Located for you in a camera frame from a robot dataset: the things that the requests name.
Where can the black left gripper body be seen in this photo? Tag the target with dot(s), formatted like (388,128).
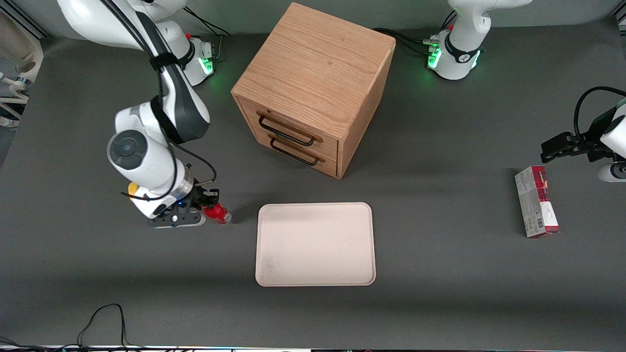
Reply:
(583,143)

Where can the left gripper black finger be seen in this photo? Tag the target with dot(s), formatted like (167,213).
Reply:
(556,146)

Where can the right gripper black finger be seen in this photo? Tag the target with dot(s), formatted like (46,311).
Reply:
(178,221)
(205,197)

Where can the red-labelled coke bottle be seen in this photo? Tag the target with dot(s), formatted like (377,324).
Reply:
(217,214)

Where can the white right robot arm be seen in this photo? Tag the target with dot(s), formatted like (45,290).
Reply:
(146,166)

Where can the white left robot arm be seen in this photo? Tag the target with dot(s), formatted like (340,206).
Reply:
(455,68)

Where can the beige plastic tray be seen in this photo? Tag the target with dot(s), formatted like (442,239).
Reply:
(315,244)

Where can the small yellow round object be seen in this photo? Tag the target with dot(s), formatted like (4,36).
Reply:
(133,188)

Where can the red plaid shortbread box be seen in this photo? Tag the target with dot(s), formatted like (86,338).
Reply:
(530,200)

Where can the wooden drawer front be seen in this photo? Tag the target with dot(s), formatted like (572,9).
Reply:
(259,139)
(330,146)

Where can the wooden two-drawer cabinet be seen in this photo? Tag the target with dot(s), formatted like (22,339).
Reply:
(313,68)

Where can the beige plastic stand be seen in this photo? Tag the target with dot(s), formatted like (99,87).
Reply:
(22,54)

